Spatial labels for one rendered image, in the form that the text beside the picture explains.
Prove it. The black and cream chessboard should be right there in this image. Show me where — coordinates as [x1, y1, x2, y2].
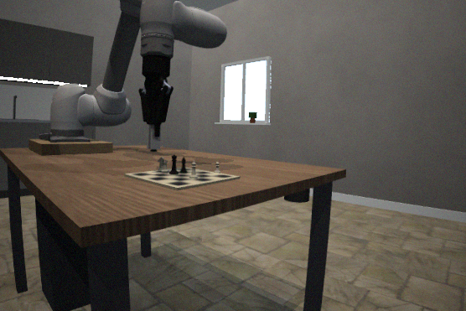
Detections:
[124, 168, 241, 190]

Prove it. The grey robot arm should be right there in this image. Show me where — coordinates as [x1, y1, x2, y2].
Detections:
[39, 0, 227, 143]

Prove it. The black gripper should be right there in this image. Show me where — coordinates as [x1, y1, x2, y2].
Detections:
[139, 54, 173, 149]

